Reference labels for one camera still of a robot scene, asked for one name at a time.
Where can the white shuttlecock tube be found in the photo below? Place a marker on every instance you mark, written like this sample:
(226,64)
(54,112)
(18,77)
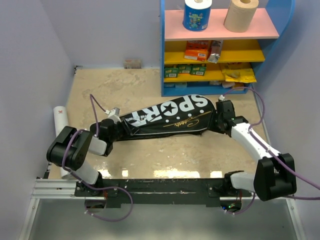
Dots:
(61,121)

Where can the green box middle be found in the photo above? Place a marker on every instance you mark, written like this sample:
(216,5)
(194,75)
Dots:
(184,69)

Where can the blue shelf unit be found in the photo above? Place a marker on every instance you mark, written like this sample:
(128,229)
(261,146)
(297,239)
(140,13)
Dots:
(257,46)

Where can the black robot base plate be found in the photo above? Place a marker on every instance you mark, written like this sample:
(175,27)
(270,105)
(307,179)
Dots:
(210,192)

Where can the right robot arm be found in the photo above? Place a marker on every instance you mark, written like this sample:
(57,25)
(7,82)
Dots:
(273,177)

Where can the yellow snack bag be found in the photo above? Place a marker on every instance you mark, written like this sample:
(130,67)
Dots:
(238,72)

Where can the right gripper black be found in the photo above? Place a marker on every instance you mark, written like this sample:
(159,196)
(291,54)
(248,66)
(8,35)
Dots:
(218,130)

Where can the aluminium rail frame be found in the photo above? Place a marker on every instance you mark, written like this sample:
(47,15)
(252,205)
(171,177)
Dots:
(56,214)

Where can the orange snack box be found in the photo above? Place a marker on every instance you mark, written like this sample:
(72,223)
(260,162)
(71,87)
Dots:
(196,50)

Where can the silver snack bag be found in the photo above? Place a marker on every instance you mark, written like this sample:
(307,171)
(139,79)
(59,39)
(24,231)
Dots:
(215,50)

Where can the green box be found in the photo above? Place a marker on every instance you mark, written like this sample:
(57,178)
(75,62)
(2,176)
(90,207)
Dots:
(171,71)
(198,69)
(184,69)

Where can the black sport racket bag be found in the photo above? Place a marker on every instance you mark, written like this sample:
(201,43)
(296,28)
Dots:
(186,115)

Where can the small pink eraser box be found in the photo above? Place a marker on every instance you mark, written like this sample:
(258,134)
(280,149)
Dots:
(132,64)

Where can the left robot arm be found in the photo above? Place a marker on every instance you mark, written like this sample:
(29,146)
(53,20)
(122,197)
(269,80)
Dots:
(70,148)

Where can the brown paper towel roll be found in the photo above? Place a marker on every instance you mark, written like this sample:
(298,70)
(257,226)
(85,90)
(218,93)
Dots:
(240,14)

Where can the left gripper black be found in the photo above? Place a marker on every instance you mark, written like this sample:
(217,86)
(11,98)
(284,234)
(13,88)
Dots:
(127,132)

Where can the green box left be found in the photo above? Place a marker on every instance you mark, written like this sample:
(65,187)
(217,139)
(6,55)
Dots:
(171,71)

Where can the blue wrapped paper roll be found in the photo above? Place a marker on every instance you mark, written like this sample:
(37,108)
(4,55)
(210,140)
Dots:
(196,14)

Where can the green box right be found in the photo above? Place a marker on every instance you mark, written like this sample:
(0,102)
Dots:
(198,69)

